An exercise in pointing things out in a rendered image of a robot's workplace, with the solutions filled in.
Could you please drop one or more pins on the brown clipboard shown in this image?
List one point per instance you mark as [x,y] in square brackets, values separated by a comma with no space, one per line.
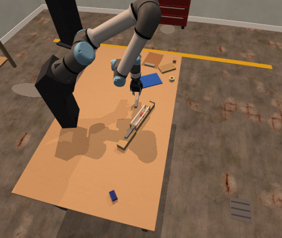
[152,60]

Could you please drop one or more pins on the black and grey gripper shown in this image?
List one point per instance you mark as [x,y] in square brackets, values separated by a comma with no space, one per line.
[137,86]

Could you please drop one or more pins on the tan wooden board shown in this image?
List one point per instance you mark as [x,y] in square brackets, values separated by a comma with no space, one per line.
[166,68]

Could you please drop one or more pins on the beige roll of masking tape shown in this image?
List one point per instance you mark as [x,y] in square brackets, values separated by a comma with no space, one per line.
[171,78]

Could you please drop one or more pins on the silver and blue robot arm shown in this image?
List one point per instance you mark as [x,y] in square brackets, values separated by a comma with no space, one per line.
[145,14]

